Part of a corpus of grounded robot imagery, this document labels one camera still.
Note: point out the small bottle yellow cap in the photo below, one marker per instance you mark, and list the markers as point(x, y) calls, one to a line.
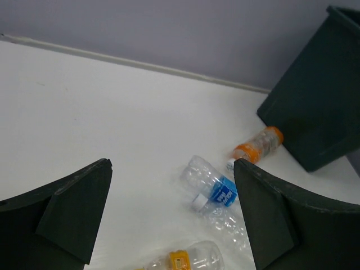
point(200, 255)

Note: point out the clear ribbed bottle white cap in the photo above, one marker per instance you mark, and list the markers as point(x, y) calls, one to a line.
point(226, 225)

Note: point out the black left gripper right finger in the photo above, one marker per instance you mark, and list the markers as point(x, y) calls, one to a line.
point(290, 227)

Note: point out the orange label bottle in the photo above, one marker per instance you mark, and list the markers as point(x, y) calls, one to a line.
point(253, 150)

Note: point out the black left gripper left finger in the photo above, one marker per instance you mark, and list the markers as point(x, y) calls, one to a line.
point(55, 226)

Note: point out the clear bottle blue label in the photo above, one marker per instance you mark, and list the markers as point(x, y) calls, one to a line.
point(205, 184)

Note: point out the dark green plastic bin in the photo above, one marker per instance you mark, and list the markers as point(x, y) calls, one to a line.
point(315, 104)

